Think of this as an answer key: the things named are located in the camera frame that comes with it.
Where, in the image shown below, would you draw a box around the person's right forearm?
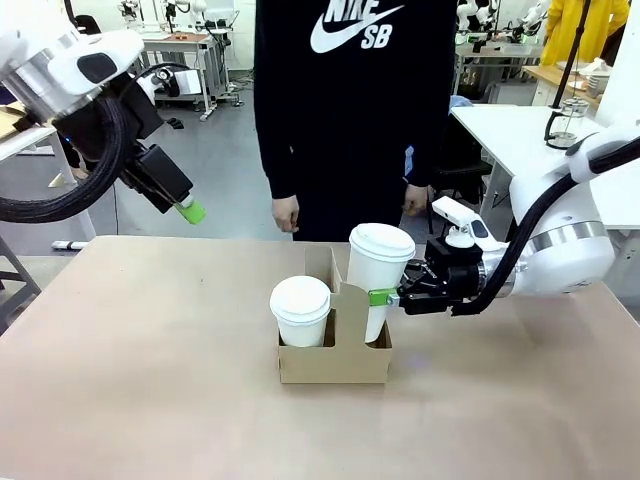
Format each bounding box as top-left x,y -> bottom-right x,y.
253,59 -> 304,200

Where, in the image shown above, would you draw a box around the person's left forearm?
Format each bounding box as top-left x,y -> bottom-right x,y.
402,59 -> 460,190

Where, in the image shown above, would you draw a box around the person's right hand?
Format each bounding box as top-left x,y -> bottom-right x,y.
271,193 -> 302,234

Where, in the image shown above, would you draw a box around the brown paper bags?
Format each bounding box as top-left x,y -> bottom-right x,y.
0,101 -> 29,142

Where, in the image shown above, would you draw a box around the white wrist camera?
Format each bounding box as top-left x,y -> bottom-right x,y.
149,67 -> 202,97
431,196 -> 503,252

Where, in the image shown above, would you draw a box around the black chair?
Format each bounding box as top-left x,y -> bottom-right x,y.
433,107 -> 496,206

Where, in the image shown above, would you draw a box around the white lid of short cup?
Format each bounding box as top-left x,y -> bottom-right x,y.
269,274 -> 333,322

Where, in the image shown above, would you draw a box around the wooden table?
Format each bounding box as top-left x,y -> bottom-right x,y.
521,63 -> 604,109

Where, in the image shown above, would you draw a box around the grey workbench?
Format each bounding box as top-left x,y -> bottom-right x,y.
141,30 -> 232,123

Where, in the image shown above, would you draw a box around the white side table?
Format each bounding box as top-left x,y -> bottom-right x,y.
447,103 -> 640,232

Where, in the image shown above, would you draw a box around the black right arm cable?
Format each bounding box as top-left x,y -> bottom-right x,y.
448,138 -> 640,320

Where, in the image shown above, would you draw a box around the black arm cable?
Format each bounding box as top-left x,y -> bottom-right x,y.
448,138 -> 640,320
0,93 -> 126,225

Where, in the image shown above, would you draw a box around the black stand pole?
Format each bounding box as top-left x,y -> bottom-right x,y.
548,0 -> 595,110

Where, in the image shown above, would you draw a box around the tall white paper cup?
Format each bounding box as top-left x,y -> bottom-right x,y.
346,249 -> 409,345

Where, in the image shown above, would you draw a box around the workbench with robots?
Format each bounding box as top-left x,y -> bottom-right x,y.
452,27 -> 545,104

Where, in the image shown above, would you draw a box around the white lid of tall cup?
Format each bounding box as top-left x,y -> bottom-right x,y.
347,222 -> 418,263

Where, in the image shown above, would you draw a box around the short white paper cup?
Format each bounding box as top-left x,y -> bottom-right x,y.
275,312 -> 331,350

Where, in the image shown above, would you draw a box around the glass french press with coffee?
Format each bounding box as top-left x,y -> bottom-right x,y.
543,96 -> 592,152

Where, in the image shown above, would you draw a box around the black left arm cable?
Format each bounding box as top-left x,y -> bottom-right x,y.
0,93 -> 126,225

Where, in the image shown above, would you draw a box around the person in yellow coat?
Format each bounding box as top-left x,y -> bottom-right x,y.
541,0 -> 630,67

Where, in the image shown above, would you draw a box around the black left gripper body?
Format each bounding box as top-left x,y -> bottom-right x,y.
49,82 -> 195,215

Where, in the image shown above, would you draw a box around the brown cardboard cup carrier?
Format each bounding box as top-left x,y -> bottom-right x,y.
277,244 -> 395,385

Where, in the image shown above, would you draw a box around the stack of white bowls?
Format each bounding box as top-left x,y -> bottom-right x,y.
583,56 -> 615,99

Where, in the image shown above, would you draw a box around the person's left hand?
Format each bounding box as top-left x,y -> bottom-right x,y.
401,183 -> 432,218

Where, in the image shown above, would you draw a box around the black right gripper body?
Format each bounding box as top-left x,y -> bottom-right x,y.
398,236 -> 485,317

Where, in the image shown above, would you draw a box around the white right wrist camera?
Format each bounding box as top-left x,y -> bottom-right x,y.
431,196 -> 503,252

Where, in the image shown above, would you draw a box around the blue cloth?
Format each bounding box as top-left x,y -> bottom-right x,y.
405,93 -> 475,177

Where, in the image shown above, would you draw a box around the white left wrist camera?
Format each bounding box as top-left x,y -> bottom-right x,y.
149,67 -> 202,97

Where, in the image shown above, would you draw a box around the person in black hoodie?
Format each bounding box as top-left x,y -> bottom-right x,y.
253,0 -> 460,244

